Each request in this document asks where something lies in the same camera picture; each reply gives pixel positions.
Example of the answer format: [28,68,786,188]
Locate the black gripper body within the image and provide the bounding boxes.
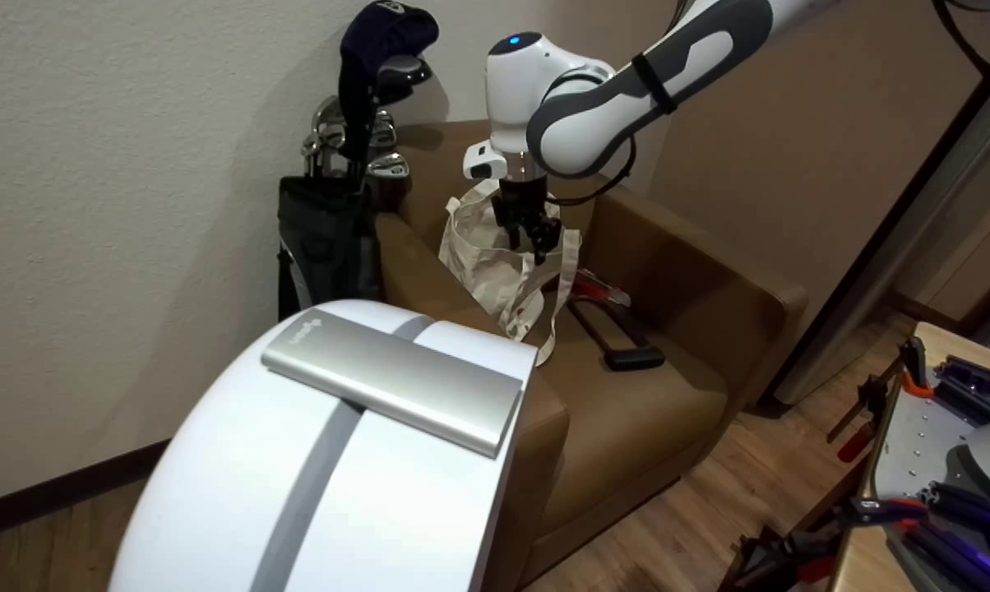
[493,175,558,239]

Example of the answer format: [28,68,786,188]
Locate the white canvas tote bag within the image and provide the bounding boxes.
[438,175,586,372]

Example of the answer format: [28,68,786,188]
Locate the black golf bag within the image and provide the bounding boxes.
[275,170,387,321]

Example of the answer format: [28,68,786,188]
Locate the red white tag package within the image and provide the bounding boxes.
[572,268,634,309]

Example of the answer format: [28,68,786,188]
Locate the silver golf iron heads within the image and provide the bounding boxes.
[298,94,413,184]

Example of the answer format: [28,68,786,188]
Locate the black golf driver head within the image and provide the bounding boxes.
[374,53,433,107]

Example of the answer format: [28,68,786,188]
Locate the tan leather armchair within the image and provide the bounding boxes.
[373,119,814,592]

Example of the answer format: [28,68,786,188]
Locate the red black bar clamp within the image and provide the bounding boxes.
[720,524,850,592]
[827,337,939,462]

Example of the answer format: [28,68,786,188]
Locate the grey perforated mounting plate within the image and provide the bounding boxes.
[867,381,990,506]

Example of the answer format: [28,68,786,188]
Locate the wrist mounted camera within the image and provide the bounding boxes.
[460,142,511,184]

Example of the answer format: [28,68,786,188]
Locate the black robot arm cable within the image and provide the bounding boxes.
[544,61,642,211]

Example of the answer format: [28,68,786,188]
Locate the dark door frame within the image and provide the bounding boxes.
[755,59,990,419]

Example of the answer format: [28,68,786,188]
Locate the black hanging cable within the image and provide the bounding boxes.
[931,0,990,107]

